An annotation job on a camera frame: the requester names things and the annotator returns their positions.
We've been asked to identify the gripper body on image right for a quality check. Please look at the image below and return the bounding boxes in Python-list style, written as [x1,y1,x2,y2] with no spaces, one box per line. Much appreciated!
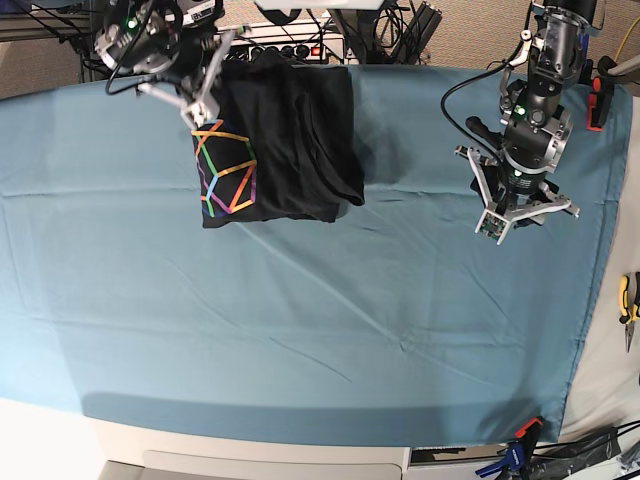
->
[455,143,562,215]

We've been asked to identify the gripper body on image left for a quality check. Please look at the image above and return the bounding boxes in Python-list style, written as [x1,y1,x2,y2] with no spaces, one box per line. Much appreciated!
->
[159,39,222,108]

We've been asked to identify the dark grey T-shirt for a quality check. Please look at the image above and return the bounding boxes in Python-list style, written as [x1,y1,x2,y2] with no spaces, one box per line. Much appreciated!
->
[192,53,365,229]

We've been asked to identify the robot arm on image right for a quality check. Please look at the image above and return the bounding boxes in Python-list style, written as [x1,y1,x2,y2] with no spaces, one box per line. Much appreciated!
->
[455,1,596,243]

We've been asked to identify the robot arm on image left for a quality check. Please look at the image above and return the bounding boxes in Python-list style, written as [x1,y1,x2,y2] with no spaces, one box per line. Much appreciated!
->
[94,1,251,118]

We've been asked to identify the white power strip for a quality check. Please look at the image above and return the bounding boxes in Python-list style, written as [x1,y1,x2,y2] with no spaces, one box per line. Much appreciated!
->
[226,32,345,65]

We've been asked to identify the orange black clamp top right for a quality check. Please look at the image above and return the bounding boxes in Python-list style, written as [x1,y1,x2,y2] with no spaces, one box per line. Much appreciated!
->
[586,76,615,132]

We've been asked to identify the teal table cloth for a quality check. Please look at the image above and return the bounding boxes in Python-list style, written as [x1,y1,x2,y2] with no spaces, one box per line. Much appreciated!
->
[1,67,633,447]

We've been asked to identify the blue orange clamp bottom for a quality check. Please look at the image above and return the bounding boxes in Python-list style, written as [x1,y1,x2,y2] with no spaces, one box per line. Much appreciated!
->
[475,416,544,479]

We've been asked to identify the black plastic bag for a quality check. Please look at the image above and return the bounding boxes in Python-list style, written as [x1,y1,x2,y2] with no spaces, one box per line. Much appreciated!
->
[519,426,621,480]

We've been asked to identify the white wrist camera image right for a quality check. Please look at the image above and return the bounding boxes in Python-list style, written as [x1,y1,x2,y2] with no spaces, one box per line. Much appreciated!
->
[475,209,511,245]

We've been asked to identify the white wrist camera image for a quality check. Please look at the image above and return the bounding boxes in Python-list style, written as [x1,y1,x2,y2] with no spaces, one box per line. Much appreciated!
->
[475,209,511,245]
[180,100,220,130]

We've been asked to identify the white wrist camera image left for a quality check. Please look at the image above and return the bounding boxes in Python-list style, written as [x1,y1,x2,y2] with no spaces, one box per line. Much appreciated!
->
[180,100,220,130]

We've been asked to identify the yellow handled pliers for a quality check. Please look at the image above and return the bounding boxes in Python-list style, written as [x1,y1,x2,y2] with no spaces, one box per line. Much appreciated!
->
[618,272,639,353]

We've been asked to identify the yellow cable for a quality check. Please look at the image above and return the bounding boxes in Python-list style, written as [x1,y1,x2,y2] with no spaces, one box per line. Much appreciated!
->
[615,0,640,63]

